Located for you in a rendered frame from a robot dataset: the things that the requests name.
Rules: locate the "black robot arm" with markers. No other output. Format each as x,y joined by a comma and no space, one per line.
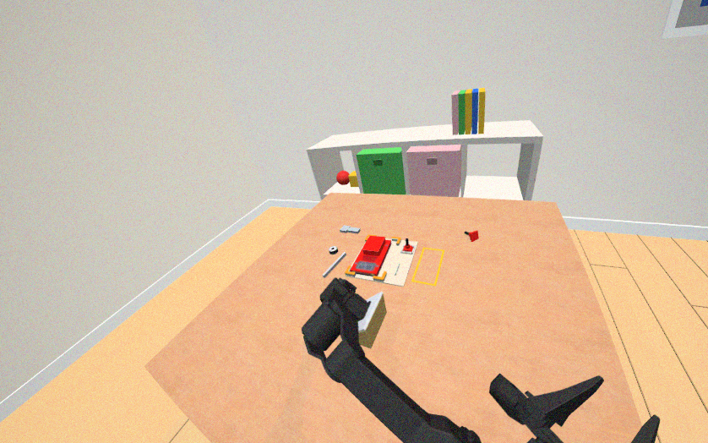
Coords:
338,315

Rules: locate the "grey flat bar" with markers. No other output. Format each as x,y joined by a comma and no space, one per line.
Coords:
334,265

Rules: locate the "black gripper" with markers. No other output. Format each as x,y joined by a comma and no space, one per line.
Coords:
540,413

